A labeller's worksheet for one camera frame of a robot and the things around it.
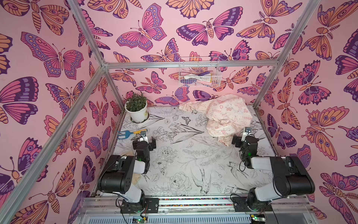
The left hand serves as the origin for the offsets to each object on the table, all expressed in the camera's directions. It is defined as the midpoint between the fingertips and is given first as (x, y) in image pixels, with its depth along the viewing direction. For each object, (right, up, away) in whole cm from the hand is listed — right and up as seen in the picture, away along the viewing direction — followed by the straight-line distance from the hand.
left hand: (146, 136), depth 94 cm
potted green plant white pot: (-8, +21, +6) cm, 23 cm away
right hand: (+66, +1, -1) cm, 66 cm away
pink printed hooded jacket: (+59, +14, +9) cm, 61 cm away
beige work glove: (-3, -24, -11) cm, 26 cm away
